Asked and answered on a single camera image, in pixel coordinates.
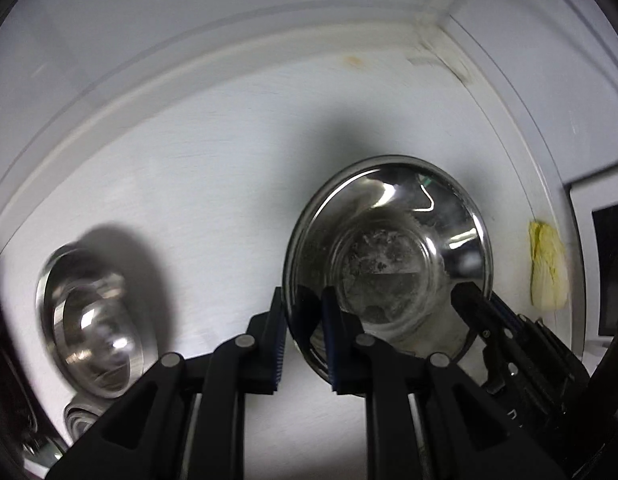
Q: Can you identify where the large steel bowl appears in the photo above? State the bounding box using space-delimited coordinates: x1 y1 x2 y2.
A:
282 155 495 377

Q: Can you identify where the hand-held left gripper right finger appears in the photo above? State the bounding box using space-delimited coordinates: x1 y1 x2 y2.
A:
322 287 570 480

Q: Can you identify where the white microwave oven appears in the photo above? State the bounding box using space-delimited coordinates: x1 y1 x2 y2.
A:
568 174 618 347

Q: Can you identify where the small steel bowl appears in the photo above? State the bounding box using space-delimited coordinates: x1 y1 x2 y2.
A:
36 242 161 401
62 284 143 394

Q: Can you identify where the napa cabbage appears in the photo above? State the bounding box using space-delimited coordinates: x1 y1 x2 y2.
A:
528 219 570 311

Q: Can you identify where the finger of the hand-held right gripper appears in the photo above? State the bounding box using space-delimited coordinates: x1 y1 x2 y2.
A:
451 282 520 395
490 293 560 358

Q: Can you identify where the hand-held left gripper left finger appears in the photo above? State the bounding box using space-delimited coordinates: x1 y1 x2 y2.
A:
46 287 288 480

